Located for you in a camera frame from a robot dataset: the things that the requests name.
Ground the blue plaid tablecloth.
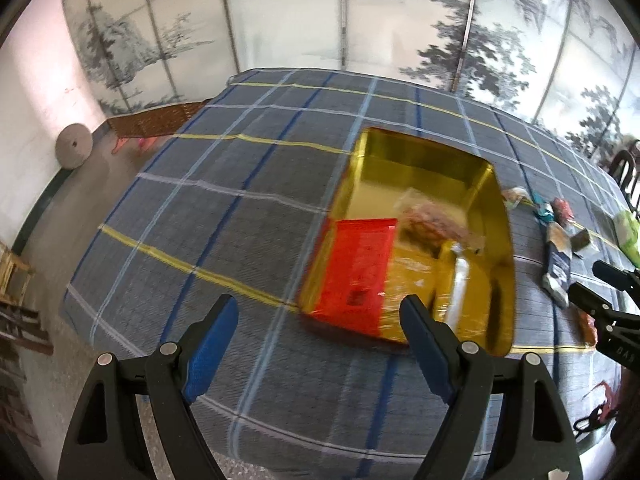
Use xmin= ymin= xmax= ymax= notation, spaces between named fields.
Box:
xmin=62 ymin=67 xmax=640 ymax=461

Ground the dark wooden furniture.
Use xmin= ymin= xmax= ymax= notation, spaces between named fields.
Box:
xmin=0 ymin=305 xmax=55 ymax=356

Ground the red and gold tin box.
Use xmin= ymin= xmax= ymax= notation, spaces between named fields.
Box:
xmin=299 ymin=127 xmax=517 ymax=357

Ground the gold and silver snack packet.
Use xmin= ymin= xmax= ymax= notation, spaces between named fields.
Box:
xmin=435 ymin=240 xmax=476 ymax=331

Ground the clear orange snack packet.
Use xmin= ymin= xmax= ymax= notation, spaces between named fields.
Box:
xmin=577 ymin=310 xmax=601 ymax=348
xmin=395 ymin=187 xmax=486 ymax=256

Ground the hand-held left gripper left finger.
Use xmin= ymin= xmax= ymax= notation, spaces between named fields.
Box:
xmin=57 ymin=294 xmax=240 ymax=480

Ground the yellow snack packet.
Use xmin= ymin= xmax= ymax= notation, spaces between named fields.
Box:
xmin=382 ymin=252 xmax=451 ymax=346

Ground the brown woven basket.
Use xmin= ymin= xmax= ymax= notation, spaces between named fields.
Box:
xmin=106 ymin=100 xmax=211 ymax=140

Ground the painted tree folding screen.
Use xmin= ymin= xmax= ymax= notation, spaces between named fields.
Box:
xmin=59 ymin=0 xmax=640 ymax=161

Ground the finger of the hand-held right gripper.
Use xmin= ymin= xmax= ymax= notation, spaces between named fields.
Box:
xmin=594 ymin=260 xmax=640 ymax=306
xmin=570 ymin=281 xmax=640 ymax=347

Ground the dark blue snack packet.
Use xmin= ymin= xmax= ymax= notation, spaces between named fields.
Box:
xmin=541 ymin=222 xmax=575 ymax=283

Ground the green tissue pack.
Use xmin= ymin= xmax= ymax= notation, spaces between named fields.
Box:
xmin=612 ymin=209 xmax=640 ymax=257

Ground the red snack packet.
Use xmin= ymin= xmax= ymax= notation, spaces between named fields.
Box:
xmin=314 ymin=217 xmax=398 ymax=321

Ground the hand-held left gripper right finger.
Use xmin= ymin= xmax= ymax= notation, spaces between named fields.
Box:
xmin=399 ymin=294 xmax=583 ymax=480

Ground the pink patterned snack packet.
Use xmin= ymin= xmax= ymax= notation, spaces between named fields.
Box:
xmin=550 ymin=199 xmax=576 ymax=223

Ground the red and black small object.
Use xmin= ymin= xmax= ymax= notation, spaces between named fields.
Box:
xmin=572 ymin=379 xmax=621 ymax=436

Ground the pink plastic object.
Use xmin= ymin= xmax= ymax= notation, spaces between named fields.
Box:
xmin=112 ymin=136 xmax=156 ymax=156

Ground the small blue snack packet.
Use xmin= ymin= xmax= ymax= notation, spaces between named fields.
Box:
xmin=531 ymin=194 xmax=556 ymax=226

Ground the grey round stone disc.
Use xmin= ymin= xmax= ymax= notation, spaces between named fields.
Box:
xmin=55 ymin=122 xmax=92 ymax=168

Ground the light blue silver snack packet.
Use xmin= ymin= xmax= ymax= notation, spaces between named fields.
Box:
xmin=542 ymin=275 xmax=573 ymax=308

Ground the dark wooden chair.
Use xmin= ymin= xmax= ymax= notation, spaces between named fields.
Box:
xmin=612 ymin=137 xmax=640 ymax=211

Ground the light wooden stool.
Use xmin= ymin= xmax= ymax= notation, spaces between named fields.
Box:
xmin=0 ymin=240 xmax=36 ymax=306

